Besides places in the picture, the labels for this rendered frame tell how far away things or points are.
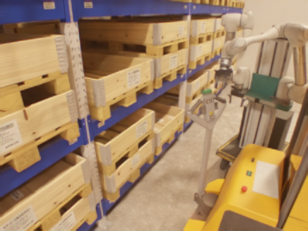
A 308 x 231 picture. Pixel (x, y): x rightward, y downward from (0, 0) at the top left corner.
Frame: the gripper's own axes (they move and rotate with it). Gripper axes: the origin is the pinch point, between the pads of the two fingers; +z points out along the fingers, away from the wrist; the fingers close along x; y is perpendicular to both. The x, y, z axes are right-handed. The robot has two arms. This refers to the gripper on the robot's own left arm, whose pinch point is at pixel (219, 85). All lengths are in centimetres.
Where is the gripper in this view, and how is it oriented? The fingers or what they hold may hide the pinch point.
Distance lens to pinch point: 182.3
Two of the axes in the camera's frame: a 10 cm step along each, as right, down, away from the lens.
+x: 5.3, 1.1, -8.4
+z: -2.8, 9.6, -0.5
